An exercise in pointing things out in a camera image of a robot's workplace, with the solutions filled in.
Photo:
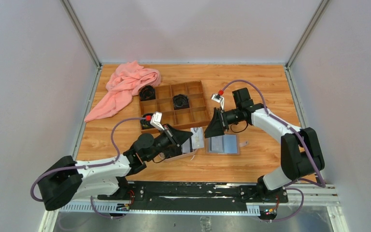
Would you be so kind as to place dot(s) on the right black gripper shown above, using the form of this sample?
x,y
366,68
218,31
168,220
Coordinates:
x,y
218,124

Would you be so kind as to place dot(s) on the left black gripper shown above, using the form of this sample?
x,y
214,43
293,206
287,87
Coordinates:
x,y
178,137

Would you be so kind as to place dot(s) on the black credit card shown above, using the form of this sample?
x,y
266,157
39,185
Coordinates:
x,y
217,144

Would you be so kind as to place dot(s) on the silver white credit card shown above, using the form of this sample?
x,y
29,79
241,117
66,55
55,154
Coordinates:
x,y
197,139

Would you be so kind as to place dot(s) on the pink leather card holder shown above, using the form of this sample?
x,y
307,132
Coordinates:
x,y
241,144

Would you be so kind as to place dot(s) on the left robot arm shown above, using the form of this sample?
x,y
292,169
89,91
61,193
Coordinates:
x,y
67,179

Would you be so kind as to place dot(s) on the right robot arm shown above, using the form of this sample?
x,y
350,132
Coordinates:
x,y
301,153

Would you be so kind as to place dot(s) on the brown wooden divider tray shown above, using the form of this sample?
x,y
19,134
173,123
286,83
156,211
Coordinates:
x,y
197,115

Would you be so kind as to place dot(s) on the pink oval tray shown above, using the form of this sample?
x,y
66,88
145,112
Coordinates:
x,y
176,153

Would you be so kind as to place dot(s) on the black flower cup front left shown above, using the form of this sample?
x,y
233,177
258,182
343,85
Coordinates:
x,y
145,123

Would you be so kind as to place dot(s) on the black flower cup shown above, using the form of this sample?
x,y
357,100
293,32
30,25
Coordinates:
x,y
180,101
145,123
147,93

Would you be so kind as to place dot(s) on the black flower cup centre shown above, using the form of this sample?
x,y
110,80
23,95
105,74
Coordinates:
x,y
180,101

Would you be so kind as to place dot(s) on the black flower cup rear left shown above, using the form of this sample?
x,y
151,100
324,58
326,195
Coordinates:
x,y
147,93

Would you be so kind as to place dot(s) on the pink crumpled cloth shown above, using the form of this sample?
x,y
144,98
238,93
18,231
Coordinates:
x,y
124,83

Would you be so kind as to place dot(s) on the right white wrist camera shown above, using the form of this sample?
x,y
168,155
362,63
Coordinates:
x,y
219,99

